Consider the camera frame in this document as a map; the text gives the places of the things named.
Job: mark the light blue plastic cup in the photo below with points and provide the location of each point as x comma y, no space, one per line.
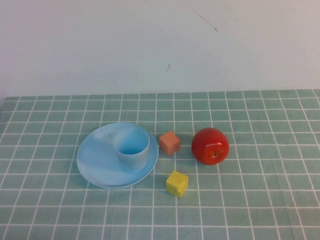
133,157

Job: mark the light blue plate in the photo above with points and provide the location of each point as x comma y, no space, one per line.
97,160

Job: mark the orange cube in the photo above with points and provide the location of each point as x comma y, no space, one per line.
170,143

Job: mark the red apple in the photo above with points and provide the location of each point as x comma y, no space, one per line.
207,147

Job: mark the yellow cube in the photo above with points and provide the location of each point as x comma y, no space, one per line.
176,182

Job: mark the green checked tablecloth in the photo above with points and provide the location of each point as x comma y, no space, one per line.
262,200

